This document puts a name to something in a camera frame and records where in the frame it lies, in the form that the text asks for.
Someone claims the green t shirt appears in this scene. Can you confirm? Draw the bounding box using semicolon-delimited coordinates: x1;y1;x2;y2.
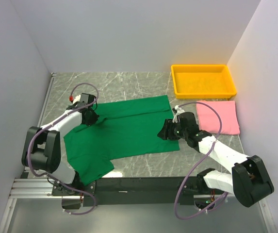
64;95;180;185

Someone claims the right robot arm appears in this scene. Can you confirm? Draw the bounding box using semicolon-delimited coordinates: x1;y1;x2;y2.
157;112;274;207

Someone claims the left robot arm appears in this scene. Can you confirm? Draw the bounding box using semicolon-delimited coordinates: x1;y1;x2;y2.
21;93;99;189

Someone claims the folded pink t shirt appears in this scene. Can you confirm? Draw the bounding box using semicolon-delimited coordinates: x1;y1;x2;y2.
196;100;241;135

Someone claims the yellow plastic tray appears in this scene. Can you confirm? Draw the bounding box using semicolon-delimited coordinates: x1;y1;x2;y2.
171;65;237;99

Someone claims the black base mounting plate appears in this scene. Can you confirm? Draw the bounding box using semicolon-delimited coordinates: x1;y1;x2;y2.
51;177;224;210

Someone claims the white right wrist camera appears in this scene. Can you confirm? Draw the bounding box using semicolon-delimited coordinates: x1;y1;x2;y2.
172;105;185;117

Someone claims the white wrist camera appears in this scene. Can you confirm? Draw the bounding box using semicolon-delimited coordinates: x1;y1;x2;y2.
172;105;185;117
69;95;81;104

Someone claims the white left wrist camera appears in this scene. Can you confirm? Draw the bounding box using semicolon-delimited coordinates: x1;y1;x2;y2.
69;95;81;104

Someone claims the left side aluminium rail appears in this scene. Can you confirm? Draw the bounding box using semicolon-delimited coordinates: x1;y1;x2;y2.
24;72;57;172

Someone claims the aluminium extrusion rail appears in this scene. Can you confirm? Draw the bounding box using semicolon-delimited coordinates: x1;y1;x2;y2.
9;178;265;200

